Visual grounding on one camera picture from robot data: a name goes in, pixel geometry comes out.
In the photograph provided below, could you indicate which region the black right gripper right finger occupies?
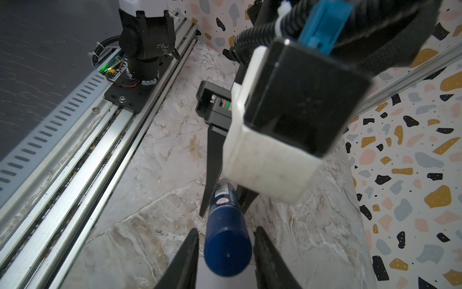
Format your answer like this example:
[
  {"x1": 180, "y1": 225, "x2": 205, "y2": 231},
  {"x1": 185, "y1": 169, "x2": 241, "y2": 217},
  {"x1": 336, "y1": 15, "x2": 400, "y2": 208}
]
[{"x1": 254, "y1": 226, "x2": 301, "y2": 289}]

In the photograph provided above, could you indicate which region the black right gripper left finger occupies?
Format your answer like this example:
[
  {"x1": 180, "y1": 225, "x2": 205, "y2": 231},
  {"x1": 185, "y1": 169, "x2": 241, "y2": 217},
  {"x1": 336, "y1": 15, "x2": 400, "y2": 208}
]
[{"x1": 155, "y1": 228, "x2": 199, "y2": 289}]

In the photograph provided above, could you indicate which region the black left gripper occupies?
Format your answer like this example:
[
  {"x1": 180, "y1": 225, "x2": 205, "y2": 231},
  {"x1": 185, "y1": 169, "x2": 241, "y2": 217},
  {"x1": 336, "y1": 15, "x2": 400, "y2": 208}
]
[{"x1": 196, "y1": 81, "x2": 259, "y2": 217}]

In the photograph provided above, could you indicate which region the dark blue glue cap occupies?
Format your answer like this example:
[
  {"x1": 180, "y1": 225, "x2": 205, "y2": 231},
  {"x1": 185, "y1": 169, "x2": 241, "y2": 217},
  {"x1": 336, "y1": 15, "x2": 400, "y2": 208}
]
[{"x1": 204, "y1": 205, "x2": 252, "y2": 277}]

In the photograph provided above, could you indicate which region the lavender envelope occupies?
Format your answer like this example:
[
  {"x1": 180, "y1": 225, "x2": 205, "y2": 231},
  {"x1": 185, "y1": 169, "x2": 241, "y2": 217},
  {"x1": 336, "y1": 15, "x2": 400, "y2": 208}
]
[{"x1": 196, "y1": 257, "x2": 257, "y2": 289}]

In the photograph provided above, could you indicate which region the blue glue stick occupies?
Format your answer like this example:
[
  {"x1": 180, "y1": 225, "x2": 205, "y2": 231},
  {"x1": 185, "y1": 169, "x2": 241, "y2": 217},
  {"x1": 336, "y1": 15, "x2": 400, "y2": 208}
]
[{"x1": 208, "y1": 179, "x2": 241, "y2": 219}]

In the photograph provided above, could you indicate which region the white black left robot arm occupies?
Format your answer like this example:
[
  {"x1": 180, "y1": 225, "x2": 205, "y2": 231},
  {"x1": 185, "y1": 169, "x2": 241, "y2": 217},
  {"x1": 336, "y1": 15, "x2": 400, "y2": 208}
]
[{"x1": 119, "y1": 1, "x2": 231, "y2": 216}]

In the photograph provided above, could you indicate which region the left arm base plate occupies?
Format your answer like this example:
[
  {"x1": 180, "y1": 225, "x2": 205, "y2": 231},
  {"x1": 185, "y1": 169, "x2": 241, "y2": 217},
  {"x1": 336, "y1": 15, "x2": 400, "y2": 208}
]
[{"x1": 104, "y1": 55, "x2": 173, "y2": 114}]

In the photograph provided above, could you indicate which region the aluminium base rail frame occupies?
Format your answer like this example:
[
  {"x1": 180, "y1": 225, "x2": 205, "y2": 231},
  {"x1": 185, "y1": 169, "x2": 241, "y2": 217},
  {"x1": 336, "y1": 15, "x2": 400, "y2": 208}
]
[{"x1": 1, "y1": 12, "x2": 197, "y2": 289}]

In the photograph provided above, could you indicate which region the black corrugated cable conduit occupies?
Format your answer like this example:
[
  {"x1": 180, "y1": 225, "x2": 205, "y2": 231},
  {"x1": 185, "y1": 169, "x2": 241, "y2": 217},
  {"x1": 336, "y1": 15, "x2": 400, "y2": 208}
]
[{"x1": 230, "y1": 0, "x2": 445, "y2": 67}]

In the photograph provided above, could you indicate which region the left aluminium corner post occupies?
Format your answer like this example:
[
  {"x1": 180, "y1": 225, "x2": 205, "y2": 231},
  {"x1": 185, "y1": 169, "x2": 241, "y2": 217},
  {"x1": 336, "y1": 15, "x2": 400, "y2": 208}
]
[{"x1": 353, "y1": 40, "x2": 462, "y2": 116}]

